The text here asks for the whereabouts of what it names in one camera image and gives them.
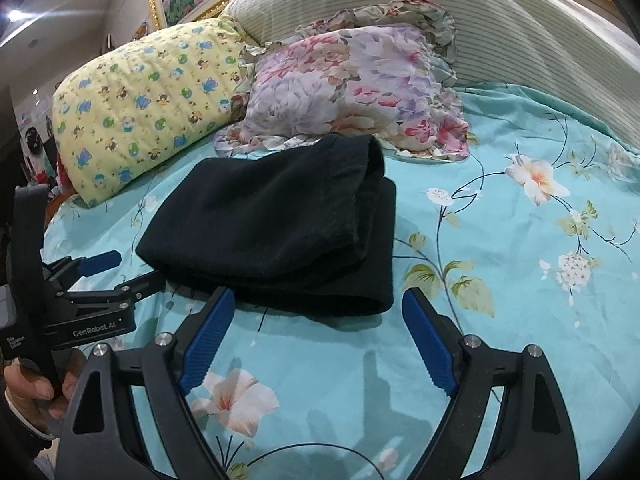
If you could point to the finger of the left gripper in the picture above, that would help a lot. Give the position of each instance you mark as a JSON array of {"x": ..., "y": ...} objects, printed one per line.
[
  {"x": 129, "y": 292},
  {"x": 68, "y": 270}
]

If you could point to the teal floral bed sheet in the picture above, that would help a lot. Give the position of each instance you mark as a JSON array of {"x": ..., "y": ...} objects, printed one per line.
[{"x": 534, "y": 238}]

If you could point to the yellow cartoon print pillow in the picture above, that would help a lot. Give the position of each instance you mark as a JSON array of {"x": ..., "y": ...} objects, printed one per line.
[{"x": 127, "y": 111}]

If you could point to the black pants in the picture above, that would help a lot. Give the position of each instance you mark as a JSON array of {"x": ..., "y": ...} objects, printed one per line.
[{"x": 308, "y": 230}]

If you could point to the striped cream headboard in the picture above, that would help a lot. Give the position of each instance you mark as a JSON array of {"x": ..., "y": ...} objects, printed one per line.
[{"x": 555, "y": 46}]

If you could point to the person's left hand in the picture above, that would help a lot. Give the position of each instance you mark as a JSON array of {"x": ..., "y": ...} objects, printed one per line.
[{"x": 33, "y": 396}]

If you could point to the pink floral ruffled pillow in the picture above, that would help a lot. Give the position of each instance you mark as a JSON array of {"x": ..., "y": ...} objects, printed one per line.
[{"x": 386, "y": 70}]

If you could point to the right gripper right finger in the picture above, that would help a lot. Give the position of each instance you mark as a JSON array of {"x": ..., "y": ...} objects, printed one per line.
[{"x": 532, "y": 438}]

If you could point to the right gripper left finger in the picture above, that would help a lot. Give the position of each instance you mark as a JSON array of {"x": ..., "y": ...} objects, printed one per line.
[{"x": 101, "y": 435}]

